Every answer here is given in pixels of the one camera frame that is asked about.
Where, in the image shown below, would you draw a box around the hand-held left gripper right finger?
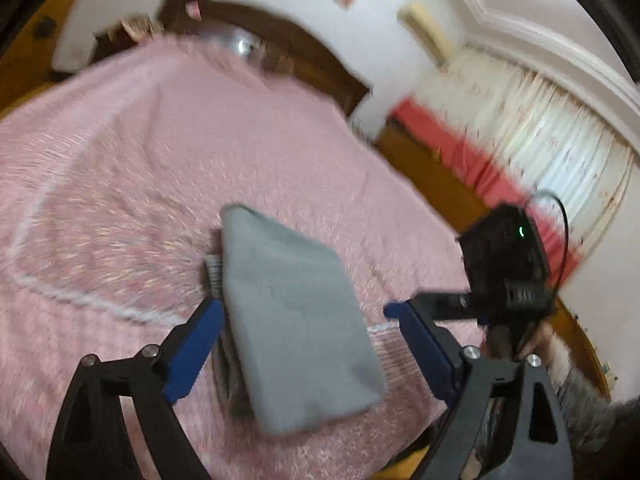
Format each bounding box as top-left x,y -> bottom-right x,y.
384,300 -> 576,480

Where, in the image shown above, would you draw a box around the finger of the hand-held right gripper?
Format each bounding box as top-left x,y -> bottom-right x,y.
409,290 -> 478,323

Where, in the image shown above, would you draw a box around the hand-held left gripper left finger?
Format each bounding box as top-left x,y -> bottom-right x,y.
45,298 -> 225,480

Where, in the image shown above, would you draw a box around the grey pants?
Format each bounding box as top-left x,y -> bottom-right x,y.
207,203 -> 388,436

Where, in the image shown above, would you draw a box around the person's right forearm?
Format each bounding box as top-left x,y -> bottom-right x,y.
547,345 -> 640,456

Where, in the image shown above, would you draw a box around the person's right hand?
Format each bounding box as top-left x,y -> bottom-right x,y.
520,321 -> 557,361

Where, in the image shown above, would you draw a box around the red cloth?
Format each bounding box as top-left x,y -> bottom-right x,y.
387,99 -> 586,281

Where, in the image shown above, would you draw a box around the white patterned curtain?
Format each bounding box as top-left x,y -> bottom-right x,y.
415,45 -> 636,256

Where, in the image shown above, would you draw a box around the pink bedspread with white trim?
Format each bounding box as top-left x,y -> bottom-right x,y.
0,37 -> 481,480

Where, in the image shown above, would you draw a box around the dark wooden headboard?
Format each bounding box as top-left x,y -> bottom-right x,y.
92,0 -> 372,119

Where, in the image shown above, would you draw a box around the beige fluffy object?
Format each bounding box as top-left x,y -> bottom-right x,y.
120,16 -> 164,41

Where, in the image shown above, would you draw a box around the orange wooden wardrobe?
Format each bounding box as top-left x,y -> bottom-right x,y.
0,0 -> 96,116

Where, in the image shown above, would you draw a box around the black cable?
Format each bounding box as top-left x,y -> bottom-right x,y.
522,189 -> 571,291

